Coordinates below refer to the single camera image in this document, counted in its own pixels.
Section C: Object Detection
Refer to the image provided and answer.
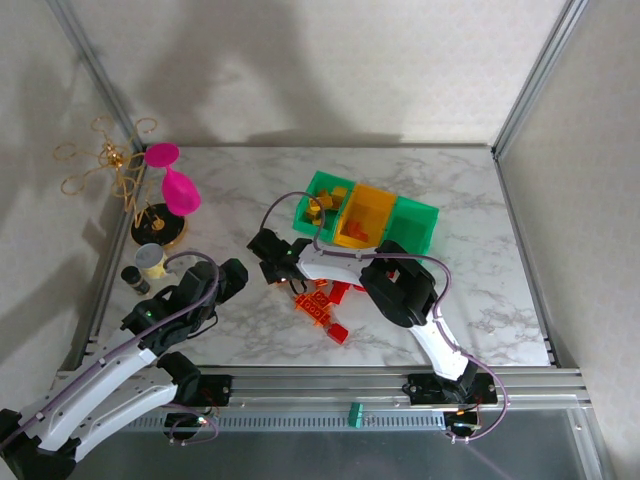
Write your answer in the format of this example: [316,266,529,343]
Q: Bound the small black bottle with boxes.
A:
[120,265,152,297]

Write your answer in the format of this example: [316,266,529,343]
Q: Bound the yellow plastic bin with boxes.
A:
[333,183,399,250]

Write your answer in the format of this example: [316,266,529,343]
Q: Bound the aluminium mounting rails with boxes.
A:
[44,367,594,414]

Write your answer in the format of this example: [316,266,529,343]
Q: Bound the green plastic bin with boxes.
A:
[387,195,440,264]
[292,169,357,242]

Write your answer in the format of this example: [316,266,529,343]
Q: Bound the grey slotted cable duct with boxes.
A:
[119,412,451,434]

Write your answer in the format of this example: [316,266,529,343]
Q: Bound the small circuit board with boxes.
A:
[163,410,221,442]
[443,408,484,441]

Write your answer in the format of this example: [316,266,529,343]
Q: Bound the gold wire glass stand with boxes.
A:
[53,115,190,250]

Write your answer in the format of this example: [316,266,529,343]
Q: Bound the red long lego brick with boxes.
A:
[327,280,354,306]

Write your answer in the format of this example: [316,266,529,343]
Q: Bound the pink plastic wine glass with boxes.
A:
[143,142,203,218]

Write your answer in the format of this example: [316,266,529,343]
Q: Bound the aluminium frame post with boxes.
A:
[47,0,149,149]
[492,0,586,157]

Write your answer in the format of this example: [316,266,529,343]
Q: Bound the yellow bottle with grey cap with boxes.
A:
[134,243,168,281]

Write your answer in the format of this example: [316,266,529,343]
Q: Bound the aluminium side rail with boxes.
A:
[73,144,151,371]
[492,147,561,369]

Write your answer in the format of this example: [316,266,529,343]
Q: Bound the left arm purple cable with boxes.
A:
[0,251,222,447]

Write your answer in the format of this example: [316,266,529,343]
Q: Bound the aluminium back rail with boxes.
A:
[174,142,496,150]

